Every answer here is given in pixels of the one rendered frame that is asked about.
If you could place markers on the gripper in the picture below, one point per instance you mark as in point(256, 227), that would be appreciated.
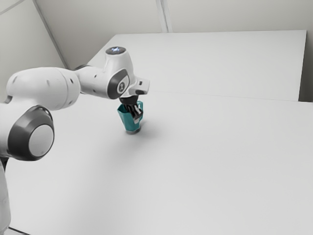
point(128, 100)

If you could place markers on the teal faceted mug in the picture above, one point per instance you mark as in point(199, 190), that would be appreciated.
point(128, 122)

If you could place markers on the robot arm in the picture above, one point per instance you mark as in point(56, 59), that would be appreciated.
point(49, 88)

